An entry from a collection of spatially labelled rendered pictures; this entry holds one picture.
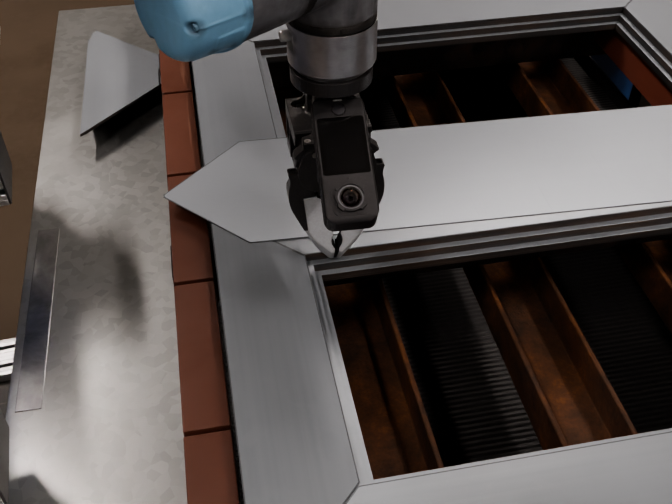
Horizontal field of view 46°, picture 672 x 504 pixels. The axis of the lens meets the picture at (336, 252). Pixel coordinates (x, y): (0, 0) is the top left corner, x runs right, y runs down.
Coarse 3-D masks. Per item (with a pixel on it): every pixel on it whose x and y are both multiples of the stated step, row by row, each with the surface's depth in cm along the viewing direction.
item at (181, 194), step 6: (186, 180) 89; (180, 186) 88; (186, 186) 88; (168, 192) 87; (174, 192) 87; (180, 192) 87; (186, 192) 87; (168, 198) 87; (174, 198) 87; (180, 198) 87; (186, 198) 87; (180, 204) 86; (186, 204) 86
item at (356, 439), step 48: (384, 48) 115; (288, 240) 82; (384, 240) 82; (432, 240) 83; (480, 240) 83; (528, 240) 84; (576, 240) 85; (336, 336) 75; (336, 384) 70; (384, 480) 63
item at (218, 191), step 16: (240, 144) 94; (224, 160) 92; (240, 160) 92; (192, 176) 90; (208, 176) 90; (224, 176) 90; (240, 176) 90; (192, 192) 87; (208, 192) 87; (224, 192) 87; (240, 192) 87; (192, 208) 85; (208, 208) 85; (224, 208) 85; (240, 208) 85; (224, 224) 84; (240, 224) 84
